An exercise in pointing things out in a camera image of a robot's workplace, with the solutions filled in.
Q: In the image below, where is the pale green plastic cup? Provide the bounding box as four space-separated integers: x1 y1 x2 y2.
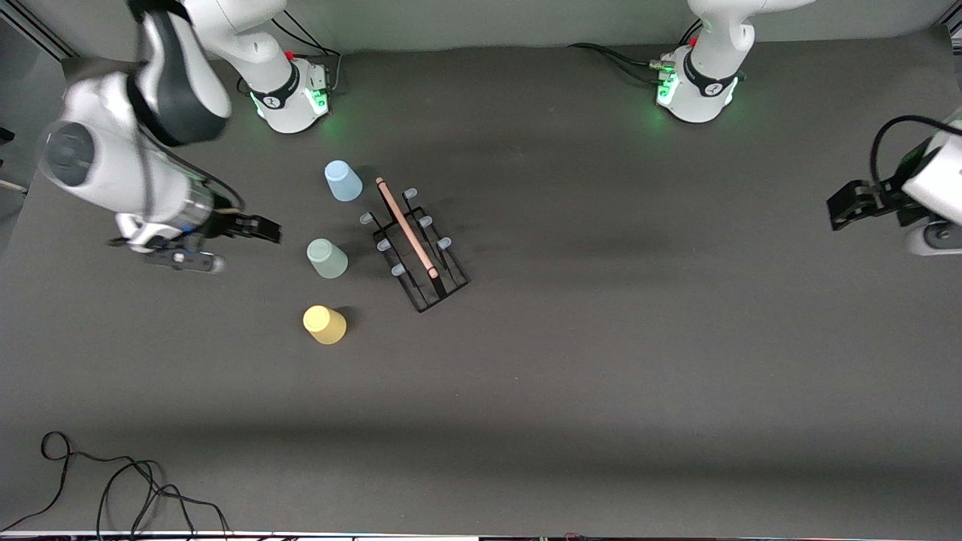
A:
307 238 349 280

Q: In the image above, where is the yellow plastic cup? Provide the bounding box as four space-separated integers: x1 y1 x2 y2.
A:
302 305 348 346

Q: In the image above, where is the black wire cup holder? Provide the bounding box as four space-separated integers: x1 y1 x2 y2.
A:
359 177 470 314

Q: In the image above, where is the light blue plastic cup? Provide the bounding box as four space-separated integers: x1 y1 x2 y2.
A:
324 160 363 202

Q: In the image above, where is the black right arm base cable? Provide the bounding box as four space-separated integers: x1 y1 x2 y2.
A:
237 8 343 95

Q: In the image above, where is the black arm base cable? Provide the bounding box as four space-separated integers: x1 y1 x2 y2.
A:
567 19 703 83
237 8 343 95

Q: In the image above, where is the thin black loose cable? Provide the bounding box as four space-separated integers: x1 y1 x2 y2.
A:
0 431 234 539

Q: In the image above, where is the black left arm base cable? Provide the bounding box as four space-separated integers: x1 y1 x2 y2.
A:
567 19 703 83

